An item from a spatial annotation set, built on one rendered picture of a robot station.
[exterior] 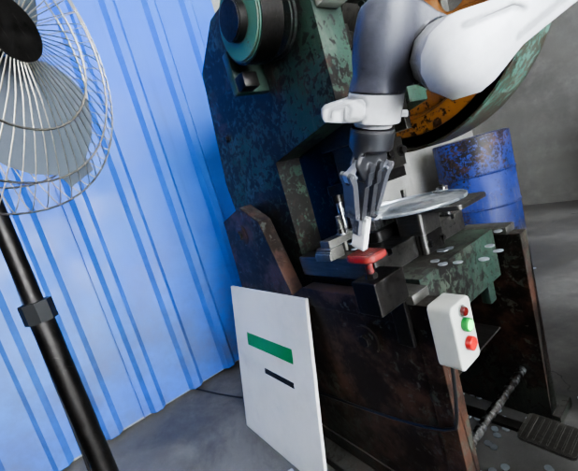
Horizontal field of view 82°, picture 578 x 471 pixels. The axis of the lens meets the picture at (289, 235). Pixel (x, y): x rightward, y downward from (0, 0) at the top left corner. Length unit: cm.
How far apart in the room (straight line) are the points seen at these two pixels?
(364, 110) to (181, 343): 161
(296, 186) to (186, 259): 98
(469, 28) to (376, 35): 13
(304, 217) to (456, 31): 74
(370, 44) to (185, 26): 180
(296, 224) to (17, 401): 140
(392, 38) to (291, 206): 64
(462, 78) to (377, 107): 13
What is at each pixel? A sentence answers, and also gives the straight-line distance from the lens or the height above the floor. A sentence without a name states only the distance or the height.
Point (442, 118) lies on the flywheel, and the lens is 129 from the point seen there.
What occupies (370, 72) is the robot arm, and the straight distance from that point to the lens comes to 56.
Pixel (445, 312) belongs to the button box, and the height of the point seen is 62.
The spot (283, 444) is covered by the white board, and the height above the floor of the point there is 5.
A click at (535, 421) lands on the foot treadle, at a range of 119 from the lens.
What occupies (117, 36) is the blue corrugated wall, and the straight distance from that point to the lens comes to 208.
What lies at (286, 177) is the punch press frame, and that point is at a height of 95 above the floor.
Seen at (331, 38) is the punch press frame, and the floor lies 123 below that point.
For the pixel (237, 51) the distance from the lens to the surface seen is 94.
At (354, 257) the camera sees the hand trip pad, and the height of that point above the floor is 76.
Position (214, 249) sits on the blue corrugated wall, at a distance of 196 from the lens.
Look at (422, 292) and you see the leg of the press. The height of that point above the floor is 64.
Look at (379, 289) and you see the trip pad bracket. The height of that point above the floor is 69.
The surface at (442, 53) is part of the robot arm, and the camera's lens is 49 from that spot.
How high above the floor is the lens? 93
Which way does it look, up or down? 9 degrees down
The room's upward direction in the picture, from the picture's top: 16 degrees counter-clockwise
